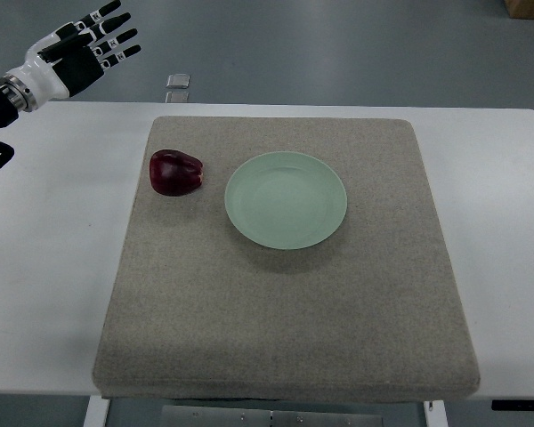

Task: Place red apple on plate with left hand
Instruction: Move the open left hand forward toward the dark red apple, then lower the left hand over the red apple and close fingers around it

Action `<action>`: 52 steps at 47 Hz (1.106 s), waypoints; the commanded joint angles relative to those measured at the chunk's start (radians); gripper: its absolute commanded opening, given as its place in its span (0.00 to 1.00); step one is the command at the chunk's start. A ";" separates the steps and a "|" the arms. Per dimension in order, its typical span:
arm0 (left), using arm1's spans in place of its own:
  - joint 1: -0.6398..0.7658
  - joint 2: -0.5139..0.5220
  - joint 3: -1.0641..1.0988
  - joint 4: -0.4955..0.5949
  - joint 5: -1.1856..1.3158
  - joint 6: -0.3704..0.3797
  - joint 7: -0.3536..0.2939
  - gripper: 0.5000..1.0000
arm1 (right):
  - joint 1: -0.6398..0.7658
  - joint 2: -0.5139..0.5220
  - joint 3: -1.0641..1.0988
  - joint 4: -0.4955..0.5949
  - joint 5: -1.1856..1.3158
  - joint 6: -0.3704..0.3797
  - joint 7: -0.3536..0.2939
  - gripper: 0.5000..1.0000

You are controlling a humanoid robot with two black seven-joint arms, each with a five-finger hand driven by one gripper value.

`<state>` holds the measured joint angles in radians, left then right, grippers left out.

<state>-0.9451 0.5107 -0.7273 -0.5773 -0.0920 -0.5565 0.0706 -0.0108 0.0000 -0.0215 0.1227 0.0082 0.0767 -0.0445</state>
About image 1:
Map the light green plate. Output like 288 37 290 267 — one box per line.
224 151 348 250

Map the lower metal floor plate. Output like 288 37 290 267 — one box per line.
165 91 190 103

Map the dark red apple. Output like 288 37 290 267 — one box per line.
149 149 203 197

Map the brown cardboard box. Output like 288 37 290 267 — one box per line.
505 0 534 20

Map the grey metal base plate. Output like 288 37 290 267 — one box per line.
159 405 384 427

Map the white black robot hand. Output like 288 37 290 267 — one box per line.
0 1 141 112

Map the white table leg frame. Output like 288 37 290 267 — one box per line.
82 396 449 427

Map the black table control panel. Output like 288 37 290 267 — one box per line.
491 399 534 412

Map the upper metal floor plate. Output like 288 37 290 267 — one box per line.
166 74 190 89

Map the beige fabric mat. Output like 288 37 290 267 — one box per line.
93 117 480 403

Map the metal floor plate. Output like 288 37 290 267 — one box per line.
166 74 190 89
165 91 190 103

